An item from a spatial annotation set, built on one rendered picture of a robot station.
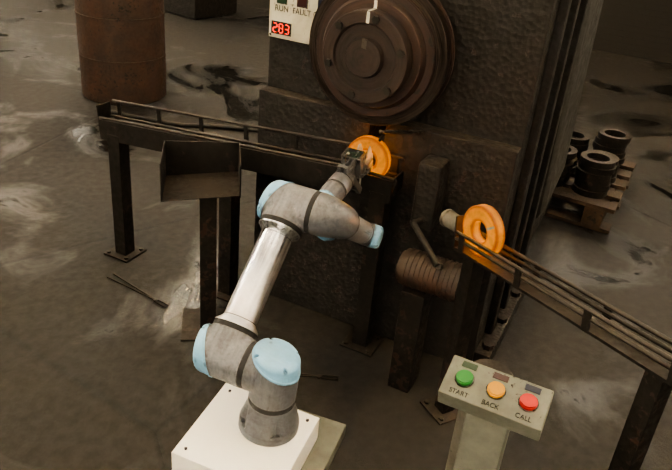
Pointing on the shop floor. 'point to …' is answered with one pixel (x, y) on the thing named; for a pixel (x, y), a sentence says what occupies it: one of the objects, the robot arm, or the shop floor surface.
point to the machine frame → (439, 134)
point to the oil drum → (120, 32)
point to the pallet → (594, 178)
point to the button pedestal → (490, 414)
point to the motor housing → (417, 310)
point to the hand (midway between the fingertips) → (369, 153)
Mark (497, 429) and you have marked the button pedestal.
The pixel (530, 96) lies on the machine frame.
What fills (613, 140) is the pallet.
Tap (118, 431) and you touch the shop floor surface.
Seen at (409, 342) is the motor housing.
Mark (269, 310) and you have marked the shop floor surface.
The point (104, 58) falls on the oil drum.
